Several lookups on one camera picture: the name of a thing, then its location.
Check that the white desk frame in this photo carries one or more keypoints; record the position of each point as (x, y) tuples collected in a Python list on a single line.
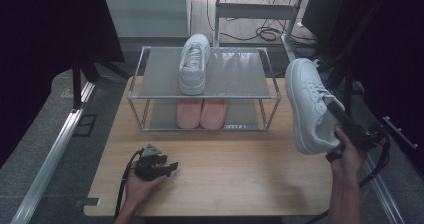
[(256, 11)]

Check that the two-tier metal shoe rack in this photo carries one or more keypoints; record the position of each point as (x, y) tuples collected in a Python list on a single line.
[(233, 77)]

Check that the black metal stand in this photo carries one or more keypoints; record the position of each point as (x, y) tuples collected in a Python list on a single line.
[(348, 87), (76, 84)]

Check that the white cabinet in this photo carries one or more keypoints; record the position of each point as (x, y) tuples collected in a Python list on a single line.
[(146, 12)]

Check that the aluminium rail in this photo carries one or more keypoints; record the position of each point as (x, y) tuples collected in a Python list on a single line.
[(380, 190), (50, 164)]

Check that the dark curtain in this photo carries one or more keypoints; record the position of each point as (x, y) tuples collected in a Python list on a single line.
[(396, 50), (40, 34)]

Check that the white sneaker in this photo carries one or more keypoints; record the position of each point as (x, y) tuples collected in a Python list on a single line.
[(193, 77), (306, 100)]

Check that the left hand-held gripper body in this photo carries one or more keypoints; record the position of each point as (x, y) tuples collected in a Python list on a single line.
[(148, 169)]

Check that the person's right hand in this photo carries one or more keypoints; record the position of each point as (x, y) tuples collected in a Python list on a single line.
[(348, 162)]

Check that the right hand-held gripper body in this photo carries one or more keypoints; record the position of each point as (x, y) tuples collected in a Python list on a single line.
[(361, 137)]

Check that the pink slipper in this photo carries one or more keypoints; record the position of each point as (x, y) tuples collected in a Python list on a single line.
[(214, 114), (189, 114)]

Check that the person's left hand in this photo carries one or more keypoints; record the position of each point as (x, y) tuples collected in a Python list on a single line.
[(138, 190)]

